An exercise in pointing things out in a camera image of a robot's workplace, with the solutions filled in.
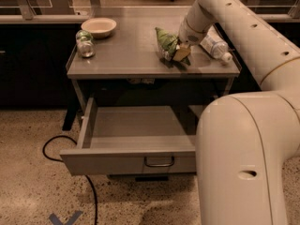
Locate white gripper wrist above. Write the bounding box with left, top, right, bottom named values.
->
left=172, top=1, right=217, bottom=62

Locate green jalapeno chip bag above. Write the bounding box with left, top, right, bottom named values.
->
left=155, top=27, right=190, bottom=66

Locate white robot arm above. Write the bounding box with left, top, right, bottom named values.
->
left=179, top=0, right=300, bottom=225

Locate grey counter cabinet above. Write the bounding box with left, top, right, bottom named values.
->
left=62, top=7, right=243, bottom=183

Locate grey open drawer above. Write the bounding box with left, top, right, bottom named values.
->
left=60, top=98, right=204, bottom=175

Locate clear water bottle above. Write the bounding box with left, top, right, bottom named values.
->
left=200, top=26, right=233, bottom=64

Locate white bowl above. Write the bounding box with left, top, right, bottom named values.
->
left=82, top=18, right=116, bottom=39

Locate green soda can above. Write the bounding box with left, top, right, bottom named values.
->
left=76, top=30, right=95, bottom=58

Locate glass barrier railing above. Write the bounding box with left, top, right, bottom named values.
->
left=0, top=0, right=300, bottom=24

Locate black drawer handle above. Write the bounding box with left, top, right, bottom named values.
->
left=143, top=157, right=175, bottom=168

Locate black cable left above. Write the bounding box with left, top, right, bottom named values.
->
left=42, top=134, right=99, bottom=225

